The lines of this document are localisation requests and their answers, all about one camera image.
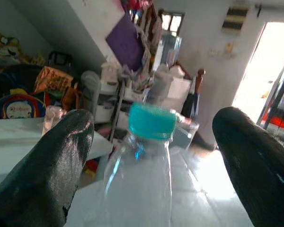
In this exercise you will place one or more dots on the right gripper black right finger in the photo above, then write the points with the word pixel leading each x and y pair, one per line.
pixel 262 179

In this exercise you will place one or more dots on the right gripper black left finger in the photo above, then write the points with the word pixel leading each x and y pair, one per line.
pixel 45 177

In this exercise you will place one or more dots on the clear bottle teal cap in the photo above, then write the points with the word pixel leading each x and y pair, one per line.
pixel 144 189

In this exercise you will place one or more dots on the red orange outdoor object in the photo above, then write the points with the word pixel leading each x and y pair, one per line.
pixel 280 120

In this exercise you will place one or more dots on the pink plastic cup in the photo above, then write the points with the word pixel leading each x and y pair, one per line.
pixel 52 116

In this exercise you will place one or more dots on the black metal gate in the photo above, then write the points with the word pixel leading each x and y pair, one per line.
pixel 277 99

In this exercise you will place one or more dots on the brown bag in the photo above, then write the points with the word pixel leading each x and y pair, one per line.
pixel 72 97

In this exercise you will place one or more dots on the white shelf rack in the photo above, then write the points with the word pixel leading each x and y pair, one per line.
pixel 109 111

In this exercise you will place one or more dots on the orange patterned bag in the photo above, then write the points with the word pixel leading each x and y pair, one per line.
pixel 53 79

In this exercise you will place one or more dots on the white kitchen appliance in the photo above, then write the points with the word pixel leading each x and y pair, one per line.
pixel 110 75

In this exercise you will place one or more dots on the yellow tiger soft toy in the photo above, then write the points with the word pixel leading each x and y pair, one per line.
pixel 4 47

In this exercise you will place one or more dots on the purple board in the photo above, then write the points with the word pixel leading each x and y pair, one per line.
pixel 126 42

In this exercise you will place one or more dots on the shiny blue steel cupboard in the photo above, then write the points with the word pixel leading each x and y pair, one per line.
pixel 166 52

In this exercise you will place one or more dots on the dark framed window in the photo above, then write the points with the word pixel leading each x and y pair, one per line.
pixel 171 22

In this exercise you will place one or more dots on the brown wooden post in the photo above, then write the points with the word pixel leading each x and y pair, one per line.
pixel 200 80

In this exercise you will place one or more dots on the black striped wall hanging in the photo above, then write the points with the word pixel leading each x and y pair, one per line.
pixel 235 20

